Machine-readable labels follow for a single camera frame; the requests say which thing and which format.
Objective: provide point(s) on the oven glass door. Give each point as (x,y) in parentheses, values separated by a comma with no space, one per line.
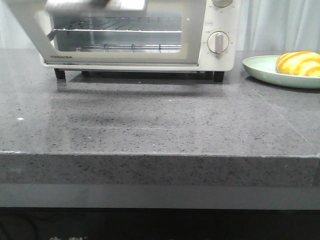
(38,18)

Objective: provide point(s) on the yellow striped bread roll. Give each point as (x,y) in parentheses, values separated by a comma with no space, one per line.
(300,63)

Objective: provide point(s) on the white Toshiba toaster oven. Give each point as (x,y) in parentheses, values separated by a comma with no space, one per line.
(214,65)

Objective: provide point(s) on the lower oven timer knob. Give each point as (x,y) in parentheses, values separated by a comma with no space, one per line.
(218,42)

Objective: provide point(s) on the upper oven knob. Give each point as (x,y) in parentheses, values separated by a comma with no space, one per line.
(222,3)

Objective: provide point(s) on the light green plate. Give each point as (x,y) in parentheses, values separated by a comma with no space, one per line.
(264,68)

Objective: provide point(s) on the wire oven rack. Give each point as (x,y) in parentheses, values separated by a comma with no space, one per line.
(123,25)

